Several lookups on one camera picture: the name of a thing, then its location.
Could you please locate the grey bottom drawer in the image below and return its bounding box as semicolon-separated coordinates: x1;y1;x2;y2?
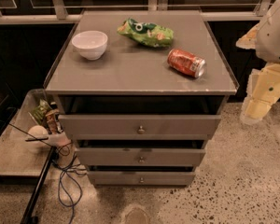
88;171;195;186

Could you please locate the black metal stand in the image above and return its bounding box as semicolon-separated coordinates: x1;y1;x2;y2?
21;147;56;224

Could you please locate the white round ball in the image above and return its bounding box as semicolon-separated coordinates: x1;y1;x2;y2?
25;125;49;153

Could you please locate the grey top drawer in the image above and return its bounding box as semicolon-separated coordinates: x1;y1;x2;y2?
59;115;221;140

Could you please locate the green snack packet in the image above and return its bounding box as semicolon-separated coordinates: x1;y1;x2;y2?
29;99;51;125

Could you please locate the brown snack packet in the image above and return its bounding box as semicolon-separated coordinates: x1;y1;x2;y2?
46;109;63;134

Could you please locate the grey drawer cabinet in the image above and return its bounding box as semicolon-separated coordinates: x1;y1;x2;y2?
45;10;238;174

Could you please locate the grey drawer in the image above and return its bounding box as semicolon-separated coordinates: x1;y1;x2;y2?
59;115;221;140
76;147;205;166
88;171;195;186

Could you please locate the red soda can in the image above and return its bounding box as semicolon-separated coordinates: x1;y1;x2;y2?
167;49;206;78

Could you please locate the white ceramic bowl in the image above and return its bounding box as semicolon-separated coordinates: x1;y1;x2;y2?
72;31;108;60

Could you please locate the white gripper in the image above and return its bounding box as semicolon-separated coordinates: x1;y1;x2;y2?
235;23;280;125

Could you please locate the clear plastic bin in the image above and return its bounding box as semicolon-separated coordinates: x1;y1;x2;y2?
0;89;71;176

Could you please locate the green chip bag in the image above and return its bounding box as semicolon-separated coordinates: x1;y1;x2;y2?
117;18;174;48

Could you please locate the blue cable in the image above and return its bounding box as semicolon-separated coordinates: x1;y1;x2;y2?
51;143;87;224

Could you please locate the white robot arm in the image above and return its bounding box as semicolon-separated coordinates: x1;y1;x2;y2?
236;0;280;125

